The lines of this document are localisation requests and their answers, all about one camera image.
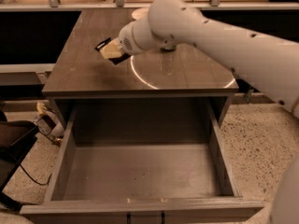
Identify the open grey top drawer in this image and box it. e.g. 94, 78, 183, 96
21, 98, 263, 224

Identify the green soda can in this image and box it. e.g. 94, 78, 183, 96
160, 45, 177, 52

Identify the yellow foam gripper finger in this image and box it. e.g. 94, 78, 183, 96
99, 38, 123, 59

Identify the black floor cable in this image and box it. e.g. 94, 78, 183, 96
19, 163, 53, 187

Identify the black rxbar chocolate wrapper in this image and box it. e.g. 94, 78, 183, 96
95, 41, 130, 65

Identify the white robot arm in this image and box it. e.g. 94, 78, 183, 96
95, 0, 299, 118

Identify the grey wooden drawer cabinet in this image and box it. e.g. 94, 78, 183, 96
43, 8, 238, 124

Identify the black chair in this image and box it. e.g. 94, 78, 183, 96
0, 111, 38, 211

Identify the white ceramic bowl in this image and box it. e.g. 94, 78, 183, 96
132, 7, 149, 21

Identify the metal clamp under rail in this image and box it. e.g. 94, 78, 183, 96
244, 87, 254, 104

